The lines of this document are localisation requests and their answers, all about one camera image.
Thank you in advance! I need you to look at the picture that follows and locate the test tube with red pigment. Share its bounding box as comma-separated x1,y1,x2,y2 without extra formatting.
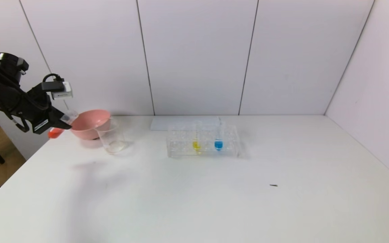
48,110,79,139

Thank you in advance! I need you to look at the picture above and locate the test tube with yellow pigment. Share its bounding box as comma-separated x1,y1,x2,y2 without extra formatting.
193,121,202,153

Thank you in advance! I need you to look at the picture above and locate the test tube with blue pigment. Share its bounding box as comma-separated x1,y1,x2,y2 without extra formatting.
214,117,224,152

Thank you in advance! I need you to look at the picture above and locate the clear acrylic test tube rack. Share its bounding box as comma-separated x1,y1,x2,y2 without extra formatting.
166,124,241,159

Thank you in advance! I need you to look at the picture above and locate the clear glass beaker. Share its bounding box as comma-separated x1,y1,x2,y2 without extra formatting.
95,118,128,155

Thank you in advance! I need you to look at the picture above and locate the white paper sheet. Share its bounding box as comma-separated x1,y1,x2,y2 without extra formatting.
151,117,221,131

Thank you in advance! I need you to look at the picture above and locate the pink plastic bowl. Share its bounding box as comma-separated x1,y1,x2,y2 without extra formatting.
70,109,111,140

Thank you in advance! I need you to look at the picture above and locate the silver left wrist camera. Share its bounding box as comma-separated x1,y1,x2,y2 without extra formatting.
51,82,73,100

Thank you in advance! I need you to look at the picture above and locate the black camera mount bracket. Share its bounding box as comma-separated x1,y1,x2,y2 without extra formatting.
41,73,66,98

